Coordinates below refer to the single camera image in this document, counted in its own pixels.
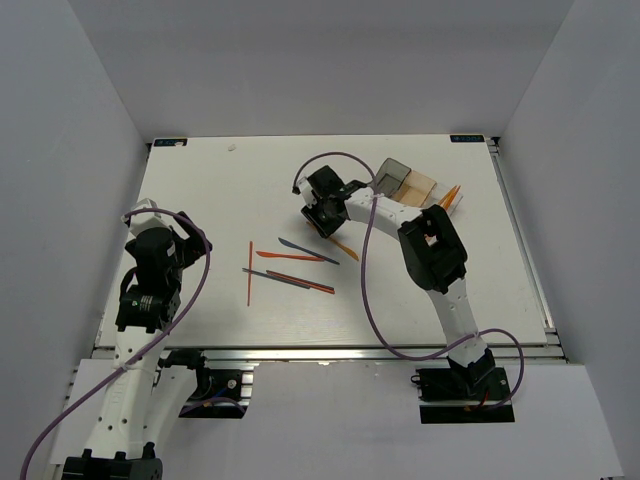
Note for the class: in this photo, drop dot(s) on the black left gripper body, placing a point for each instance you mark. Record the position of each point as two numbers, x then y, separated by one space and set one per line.
188 250

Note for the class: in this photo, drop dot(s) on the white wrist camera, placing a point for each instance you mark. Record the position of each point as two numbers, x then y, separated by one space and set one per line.
303 188
144 217

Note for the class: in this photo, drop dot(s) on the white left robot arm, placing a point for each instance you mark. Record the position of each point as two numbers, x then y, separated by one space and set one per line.
143 396

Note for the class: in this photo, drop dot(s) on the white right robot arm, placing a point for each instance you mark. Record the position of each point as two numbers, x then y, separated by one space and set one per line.
433 254

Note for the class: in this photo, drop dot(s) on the blue corner label sticker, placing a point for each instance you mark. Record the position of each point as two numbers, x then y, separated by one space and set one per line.
467 138
169 142

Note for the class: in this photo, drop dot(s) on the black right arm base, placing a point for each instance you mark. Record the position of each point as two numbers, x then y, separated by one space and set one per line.
444 398

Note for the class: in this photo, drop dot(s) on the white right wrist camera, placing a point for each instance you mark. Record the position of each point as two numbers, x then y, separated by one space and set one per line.
303 188

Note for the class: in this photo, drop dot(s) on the clear plastic container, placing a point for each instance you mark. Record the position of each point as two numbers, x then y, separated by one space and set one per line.
446 197

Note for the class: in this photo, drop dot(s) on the orange chopstick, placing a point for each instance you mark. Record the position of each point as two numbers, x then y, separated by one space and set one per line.
249 272
305 283

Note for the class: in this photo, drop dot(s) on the smoky grey plastic container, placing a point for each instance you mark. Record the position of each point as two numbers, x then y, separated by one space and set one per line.
390 177

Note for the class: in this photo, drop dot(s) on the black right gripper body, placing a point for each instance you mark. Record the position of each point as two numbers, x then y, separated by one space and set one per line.
321 219

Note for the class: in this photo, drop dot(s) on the blue chopstick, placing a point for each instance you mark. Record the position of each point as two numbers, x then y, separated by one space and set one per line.
281 279
300 280

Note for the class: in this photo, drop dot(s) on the orange plastic knife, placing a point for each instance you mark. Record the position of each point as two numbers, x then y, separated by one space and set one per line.
274 255

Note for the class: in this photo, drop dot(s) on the yellow plastic knife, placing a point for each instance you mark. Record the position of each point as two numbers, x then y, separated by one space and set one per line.
350 252

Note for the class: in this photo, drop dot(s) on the blue plastic knife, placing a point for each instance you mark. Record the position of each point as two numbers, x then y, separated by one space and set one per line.
292 245

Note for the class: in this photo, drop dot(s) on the amber plastic container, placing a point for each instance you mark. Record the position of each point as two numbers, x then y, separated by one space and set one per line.
415 189

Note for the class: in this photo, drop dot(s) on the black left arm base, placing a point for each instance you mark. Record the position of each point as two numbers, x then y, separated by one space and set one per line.
217 394

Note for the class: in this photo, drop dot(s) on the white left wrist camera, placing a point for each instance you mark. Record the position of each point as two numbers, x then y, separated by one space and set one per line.
144 217

